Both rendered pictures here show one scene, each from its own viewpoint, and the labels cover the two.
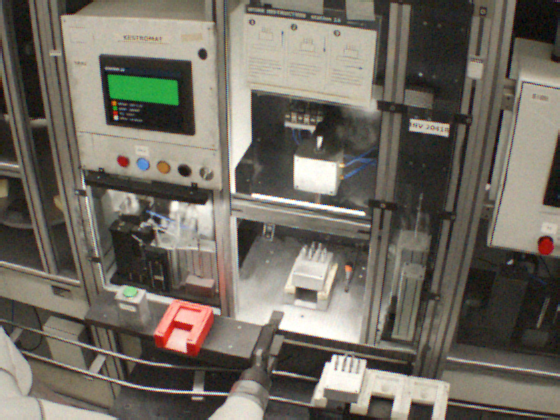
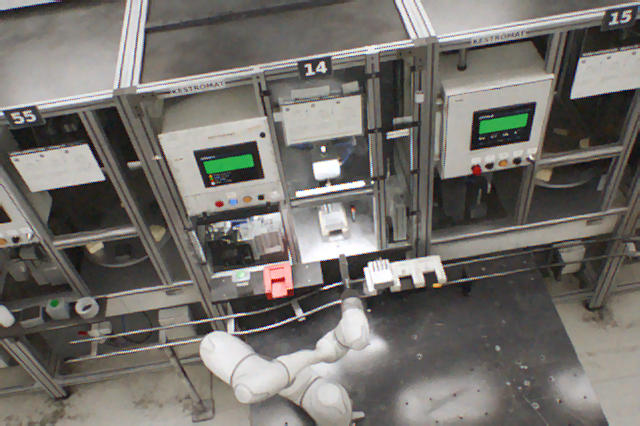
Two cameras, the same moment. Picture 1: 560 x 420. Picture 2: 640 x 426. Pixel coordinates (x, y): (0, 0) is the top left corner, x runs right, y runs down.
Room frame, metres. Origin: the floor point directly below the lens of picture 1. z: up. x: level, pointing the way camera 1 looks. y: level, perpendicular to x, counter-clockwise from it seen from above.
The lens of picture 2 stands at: (-0.38, 0.54, 3.31)
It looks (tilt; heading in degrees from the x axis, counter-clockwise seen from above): 48 degrees down; 345
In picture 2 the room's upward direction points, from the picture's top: 9 degrees counter-clockwise
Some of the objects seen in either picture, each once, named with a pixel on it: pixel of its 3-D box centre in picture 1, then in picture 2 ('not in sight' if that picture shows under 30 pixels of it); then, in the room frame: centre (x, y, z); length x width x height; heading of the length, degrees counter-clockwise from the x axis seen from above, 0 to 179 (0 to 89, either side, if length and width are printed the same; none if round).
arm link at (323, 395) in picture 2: not in sight; (329, 403); (0.78, 0.30, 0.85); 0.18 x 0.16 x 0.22; 28
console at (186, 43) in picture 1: (158, 83); (224, 151); (1.63, 0.34, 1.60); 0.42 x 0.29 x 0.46; 75
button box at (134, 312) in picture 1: (134, 305); (243, 281); (1.45, 0.45, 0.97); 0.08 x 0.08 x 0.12; 75
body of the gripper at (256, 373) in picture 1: (257, 376); (348, 293); (1.06, 0.07, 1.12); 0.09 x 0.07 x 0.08; 165
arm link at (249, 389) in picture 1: (248, 398); (351, 308); (0.99, 0.08, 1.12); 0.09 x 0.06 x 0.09; 75
